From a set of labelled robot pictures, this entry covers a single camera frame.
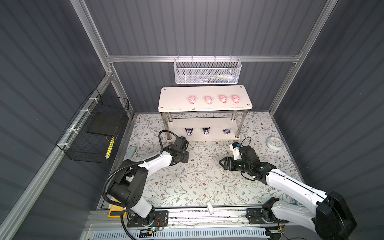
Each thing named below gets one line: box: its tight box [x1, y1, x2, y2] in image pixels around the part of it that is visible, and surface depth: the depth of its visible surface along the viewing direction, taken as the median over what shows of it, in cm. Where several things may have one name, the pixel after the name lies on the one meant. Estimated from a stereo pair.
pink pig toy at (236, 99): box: [232, 95, 240, 104], surface depth 79 cm
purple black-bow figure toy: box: [223, 128, 231, 135], surface depth 99 cm
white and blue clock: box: [266, 136, 284, 151], surface depth 101 cm
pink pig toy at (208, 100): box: [205, 96, 213, 105], surface depth 78 cm
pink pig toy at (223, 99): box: [219, 94, 227, 104], surface depth 79 cm
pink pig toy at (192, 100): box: [189, 95, 196, 105], surface depth 79 cm
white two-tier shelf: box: [158, 85, 253, 141], surface depth 88 cm
